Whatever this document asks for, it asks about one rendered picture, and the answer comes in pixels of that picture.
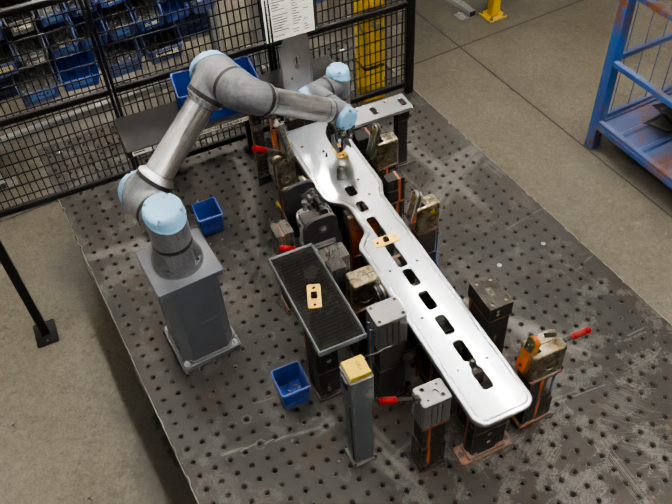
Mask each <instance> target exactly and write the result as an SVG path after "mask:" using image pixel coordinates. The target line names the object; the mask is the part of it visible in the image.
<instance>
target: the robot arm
mask: <svg viewBox="0 0 672 504"><path fill-rule="evenodd" d="M189 72H190V73H189V75H190V78H191V81H190V83H189V84H188V86H187V91H188V97H187V98H186V100H185V102H184V103H183V105H182V106H181V108H180V110H179V111H178V113H177V115H176V116H175V118H174V120H173V121H172V123H171V125H170V126H169V128H168V130H167V131H166V133H165V135H164V136H163V138H162V140H161V141H160V143H159V145H158V146H157V148H156V150H155V151H154V153H153V155H152V156H151V158H150V160H149V161H148V163H147V164H146V165H142V166H139V168H138V169H137V170H134V171H131V172H130V174H126V175H125V176H124V177H123V178H122V180H121V182H120V184H119V187H118V197H119V200H120V202H121V203H122V204H123V206H124V208H125V209H126V210H127V211H128V212H130V214H131V215H132V216H133V217H134V218H135V219H136V220H137V221H138V222H139V223H140V224H141V226H142V227H143V228H144V229H145V230H146V231H147V233H148V234H149V236H150V239H151V242H152V245H153V256H152V263H153V267H154V270H155V272H156V273H157V274H158V275H159V276H160V277H162V278H165V279H168V280H180V279H184V278H187V277H189V276H191V275H193V274H194V273H196V272H197V271H198V270H199V269H200V267H201V266H202V264H203V260H204V256H203V252H202V249H201V247H200V245H199V244H198V243H197V242H196V241H195V239H194V238H193V237H192V234H191V231H190V227H189V223H188V220H187V214H186V210H185V207H184V206H183V204H182V202H181V200H180V199H179V198H178V197H176V196H175V195H173V194H170V193H171V191H172V190H173V188H174V184H173V178H174V176H175V175H176V173H177V171H178V170H179V168H180V167H181V165H182V163H183V162H184V160H185V158H186V157H187V155H188V154H189V152H190V150H191V149H192V147H193V145H194V144H195V142H196V140H197V139H198V137H199V136H200V134H201V132H202V131H203V129H204V127H205V126H206V124H207V123H208V121H209V119H210V118H211V116H212V114H213V113H214V112H215V111H217V110H222V108H223V107H226V108H228V109H231V110H234V111H237V112H241V113H245V114H251V115H256V116H264V117H265V116H268V115H270V114H274V115H280V116H287V117H293V118H300V119H306V120H312V121H319V122H326V123H328V126H326V132H325V134H326V137H327V139H328V141H329V142H330V144H331V146H332V148H333V149H334V150H335V151H336V152H337V153H338V152H339V146H338V140H341V148H342V150H343V151H344V149H345V148H346V146H349V147H350V148H351V147H352V145H351V142H350V140H349V139H352V138H353V135H354V136H355V137H356V125H355V122H356V120H357V112H356V110H355V109H354V108H353V107H351V105H350V97H351V94H350V72H349V68H348V66H347V65H346V64H344V63H340V62H335V63H332V64H330V65H329V66H328V67H327V69H326V75H325V76H323V77H321V78H320V79H318V80H316V81H314V82H312V83H310V84H308V85H305V86H304V87H302V88H300V89H299V90H298V91H297V92H295V91H290V90H285V89H280V88H275V87H274V86H273V85H272V84H271V83H268V82H263V81H261V80H259V79H257V78H256V77H254V76H253V75H251V74H250V73H248V72H247V71H246V70H244V69H243V68H242V67H240V66H239V65H238V64H236V63H235V62H234V61H233V60H231V58H230V57H229V56H227V55H225V54H223V53H221V52H219V51H217V50H208V51H206V52H202V53H200V54H199V55H197V56H196V57H195V58H194V60H193V61H192V63H191V65H190V68H189ZM354 128H355V133H354Z"/></svg>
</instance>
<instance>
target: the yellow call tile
mask: <svg viewBox="0 0 672 504"><path fill-rule="evenodd" d="M341 366H342V368H343V370H344V372H345V373H346V375H347V377H348V379H349V380H350V382H352V381H355V380H357V379H359V378H362V377H364V376H367V375H369V374H371V370H370V368H369V366H368V365H367V363H366V361H365V359H364V358H363V356H362V355H361V354H360V355H358V356H355V357H353V358H350V359H348V360H346V361H343V362H341Z"/></svg>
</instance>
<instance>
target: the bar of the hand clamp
mask: <svg viewBox="0 0 672 504"><path fill-rule="evenodd" d="M274 123H275V124H274V125H273V127H271V128H272V130H274V129H275V130H277V132H278V135H279V138H280V141H281V144H282V147H283V150H284V151H285V152H286V155H287V157H286V158H288V156H290V155H293V152H292V149H291V146H290V143H289V140H288V137H287V134H286V131H285V128H284V126H285V124H287V125H291V121H290V119H289V118H288V117H286V118H285V121H281V120H280V118H278V119H276V120H274Z"/></svg>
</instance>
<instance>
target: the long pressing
mask: <svg viewBox="0 0 672 504"><path fill-rule="evenodd" d="M326 126H328V123H326V122H319V121H318V122H315V123H312V124H309V125H306V126H303V127H300V128H297V129H293V130H290V131H288V132H286V134H287V137H288V138H289V140H290V141H291V148H292V152H293V155H295V157H296V162H297V164H298V165H299V167H300V168H301V170H302V171H303V173H304V174H305V176H306V177H307V179H309V180H312V181H313V182H314V184H315V186H316V193H317V194H318V196H319V197H320V199H321V200H322V201H323V202H324V203H327V204H328V205H333V206H337V207H342V208H345V209H347V210H348V211H349V212H350V213H351V215H352V216H353V218H354V219H355V221H356V222H357V224H358V225H359V227H360V228H361V230H362V231H363V233H364V235H363V237H362V239H361V241H360V243H359V252H360V254H361V256H362V257H363V259H364V260H365V262H366V263H367V265H371V266H372V267H373V269H374V270H375V272H376V273H377V275H378V276H379V278H380V285H382V286H383V288H384V289H385V291H386V293H387V295H388V297H389V298H391V297H393V296H396V297H397V298H398V299H399V301H400V302H401V304H402V305H403V307H404V308H405V310H406V311H407V313H408V320H407V326H408V327H409V329H410V330H411V332H412V333H413V335H414V336H415V338H416V339H417V341H418V343H419V344H420V346H421V347H422V349H423V350H424V352H425V353H426V355H427V356H428V358H429V359H430V361H431V362H432V364H433V365H434V367H435V368H436V370H437V371H438V373H439V375H440V376H441V378H442V379H443V381H444V382H445V384H446V385H447V387H448V388H449V390H450V391H451V393H452V394H453V396H454V397H455V399H456V400H457V402H458V403H459V405H460V406H461V408H462V410H463V411H464V413H465V414H466V416H467V417H468V419H469V420H470V421H471V423H473V424H474V425H476V426H478V427H482V428H486V427H490V426H492V425H495V424H497V423H499V422H501V421H503V420H505V419H508V418H510V417H512V416H514V415H516V414H519V413H521V412H523V411H525V410H527V409H528V408H529V407H530V406H531V404H532V395H531V393H530V391H529V390H528V389H527V387H526V386H525V385H524V383H523V382H522V381H521V379H520V378H519V377H518V375H517V374H516V372H515V371H514V370H513V368H512V367H511V366H510V364H509V363H508V362H507V360H506V359H505V358H504V356H503V355H502V354H501V352H500V351H499V350H498V348H497V347H496V345H495V344H494V343H493V341H492V340H491V339H490V337H489V336H488V335H487V333H486V332H485V331H484V329H483V328H482V327H481V325H480V324H479V322H478V321H477V320H476V318H475V317H474V316H473V314H472V313H471V312H470V310H469V309H468V308H467V306H466V305H465V304H464V302H463V301H462V299H461V298H460V297H459V295H458V294H457V293H456V291H455V290H454V289H453V287H452V286H451V285H450V283H449V282H448V281H447V279H446V278H445V276H444V275H443V274H442V272H441V271H440V270H439V268H438V267H437V266H436V264H435V263H434V262H433V260H432V259H431V258H430V256H429V255H428V253H427V252H426V251H425V249H424V248H423V247H422V245H421V244H420V243H419V241H418V240H417V239H416V237H415V236H414V235H413V233H412V232H411V231H410V229H409V228H408V226H407V225H406V224H405V222H404V221H403V220H402V218H401V217H400V216H399V214H398V213H397V212H396V210H395V209H394V208H393V206H392V205H391V203H390V202H389V201H388V199H387V198H386V197H385V195H384V190H383V182H382V180H381V179H380V177H379V176H378V175H377V173H376V172H375V171H374V169H373V168H372V167H371V165H370V164H369V163H368V161H367V160H366V159H365V157H364V156H363V155H362V153H361V152H360V151H359V149H358V148H357V147H356V145H355V144H354V143H353V141H352V140H351V139H349V140H350V142H351V145H352V147H351V148H350V147H349V146H346V148H345V149H344V150H345V151H346V152H347V153H348V155H349V156H347V157H345V158H342V159H339V158H338V157H337V155H336V154H335V153H334V152H333V150H332V149H331V148H330V146H331V144H330V142H329V141H328V139H327V137H326V134H325V132H326ZM301 146H303V148H301ZM322 150H324V151H325V152H322ZM326 152H327V153H328V157H325V156H326ZM339 166H344V168H345V170H346V179H344V180H338V179H337V168H338V167H339ZM357 179H360V180H357ZM349 186H352V187H353V188H354V189H355V191H356V192H357V194H356V195H354V196H349V195H348V193H347V192H346V190H345V188H346V187H349ZM368 194H371V195H368ZM360 201H362V202H364V203H365V205H366V206H367V208H368V209H369V211H367V212H364V213H362V212H360V210H359V209H358V208H357V206H356V203H358V202H360ZM371 217H374V218H375V219H376V220H377V222H378V223H379V225H380V226H381V228H382V229H383V230H384V232H385V233H386V235H387V234H390V233H393V232H395V233H396V234H397V235H398V237H399V238H400V240H399V241H396V242H393V243H391V244H393V245H394V246H395V247H396V249H397V250H398V252H399V253H400V254H401V256H402V257H403V259H404V260H405V262H406V263H407V265H406V266H403V267H399V266H398V265H397V264H396V262H395V261H394V259H393V258H392V257H391V255H390V254H389V252H388V251H387V249H386V248H385V246H383V247H380V248H376V247H375V245H374V244H373V242H372V240H374V239H377V238H378V236H377V235H376V234H375V232H374V231H373V229H372V228H371V226H370V225H369V223H368V222H367V219H368V218H371ZM416 260H418V262H416ZM406 269H411V270H412V271H413V273H414V274H415V276H416V277H417V279H418V280H419V281H420V284H419V285H416V286H412V285H411V284H410V283H409V281H408V280H407V278H406V277H405V275H404V274H403V271H404V270H406ZM390 270H391V272H389V271H390ZM422 292H427V293H428V294H429V296H430V297H431V298H432V300H433V301H434V303H435V304H436V306H437V307H436V308H434V309H432V310H429V309H427V307H426V306H425V304H424V303H423V301H422V300H421V298H420V297H419V293H422ZM438 316H444V317H445V318H446V320H447V321H448V323H449V324H450V325H451V327H452V328H453V330H454V333H452V334H450V335H446V334H445V333H444V332H443V330H442V329H441V327H440V326H439V324H438V323H437V322H436V320H435V318H436V317H438ZM421 317H423V318H424V319H421ZM457 341H462V342H463V344H464V345H465V347H466V348H467V349H468V351H469V352H470V354H471V355H472V357H473V358H475V359H476V360H477V366H476V367H474V368H471V367H470V366H469V364H468V362H469V361H470V360H469V361H464V360H463V359H462V358H461V356H460V355H459V353H458V352H457V350H456V349H455V348H454V346H453V343H455V342H457ZM486 357H488V359H486ZM477 368H481V369H482V371H483V372H484V374H485V375H486V376H487V378H488V379H489V381H490V382H491V383H492V385H493V386H492V387H491V388H489V389H487V390H485V389H483V388H482V387H481V385H480V384H479V382H478V381H477V379H476V378H475V376H474V375H473V374H472V370H475V369H477ZM457 370H459V372H457Z"/></svg>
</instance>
